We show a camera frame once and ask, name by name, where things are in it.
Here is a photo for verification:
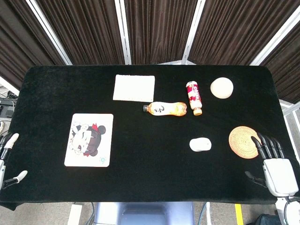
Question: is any cream white dome bowl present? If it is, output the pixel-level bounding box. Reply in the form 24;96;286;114
210;77;234;99

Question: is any yellow floor tape strip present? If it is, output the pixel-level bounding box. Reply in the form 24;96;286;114
235;203;244;225

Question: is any white power strip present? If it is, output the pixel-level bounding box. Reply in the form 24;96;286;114
67;203;83;225

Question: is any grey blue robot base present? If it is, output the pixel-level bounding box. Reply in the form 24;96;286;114
93;202;195;225

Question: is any black cable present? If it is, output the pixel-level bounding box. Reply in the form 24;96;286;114
87;202;96;225

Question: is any black floor equipment box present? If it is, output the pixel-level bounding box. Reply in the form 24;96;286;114
0;99;16;118

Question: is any white spiral notebook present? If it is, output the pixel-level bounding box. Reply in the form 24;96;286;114
112;74;156;103

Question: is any cartoon print mouse pad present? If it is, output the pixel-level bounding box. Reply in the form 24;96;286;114
64;113;114;168

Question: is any brown pleated curtain panel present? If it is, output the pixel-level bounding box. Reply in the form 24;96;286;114
260;21;300;104
35;0;125;66
124;0;199;65
188;0;300;66
0;0;65;90

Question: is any orange drink bottle black cap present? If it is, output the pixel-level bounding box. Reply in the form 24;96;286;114
142;101;188;117

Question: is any red white drink bottle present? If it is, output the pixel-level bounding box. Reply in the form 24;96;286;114
186;81;203;116

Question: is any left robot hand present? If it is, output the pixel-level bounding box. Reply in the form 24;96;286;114
0;133;28;190

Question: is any white screen frame post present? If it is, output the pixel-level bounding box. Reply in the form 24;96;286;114
114;0;132;66
25;0;73;66
181;0;207;65
249;9;300;66

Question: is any black velvet tablecloth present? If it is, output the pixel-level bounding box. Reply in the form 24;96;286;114
0;65;296;210

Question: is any round woven straw coaster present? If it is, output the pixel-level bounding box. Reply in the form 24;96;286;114
228;126;261;159

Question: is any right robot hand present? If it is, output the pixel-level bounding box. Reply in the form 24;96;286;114
245;132;300;197

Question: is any blue cable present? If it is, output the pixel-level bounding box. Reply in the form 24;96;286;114
197;202;210;225

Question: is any white computer mouse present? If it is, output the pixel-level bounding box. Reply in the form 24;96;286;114
189;137;212;152

